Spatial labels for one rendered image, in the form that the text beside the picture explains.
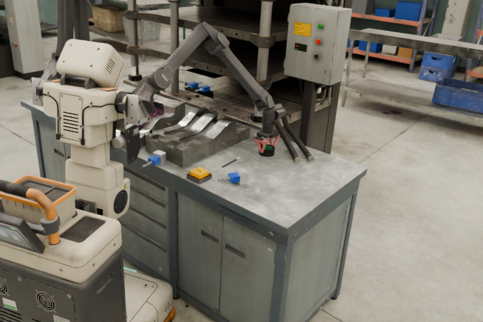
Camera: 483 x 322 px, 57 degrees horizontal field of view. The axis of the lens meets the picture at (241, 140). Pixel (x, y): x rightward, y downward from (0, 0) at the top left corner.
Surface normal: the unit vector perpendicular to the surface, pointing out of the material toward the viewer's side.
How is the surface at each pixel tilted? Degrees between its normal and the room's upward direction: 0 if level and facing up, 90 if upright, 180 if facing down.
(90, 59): 47
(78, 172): 82
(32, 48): 90
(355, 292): 1
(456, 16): 90
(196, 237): 90
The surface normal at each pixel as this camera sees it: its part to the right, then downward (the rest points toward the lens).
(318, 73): -0.63, 0.28
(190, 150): 0.78, 0.29
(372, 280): 0.05, -0.92
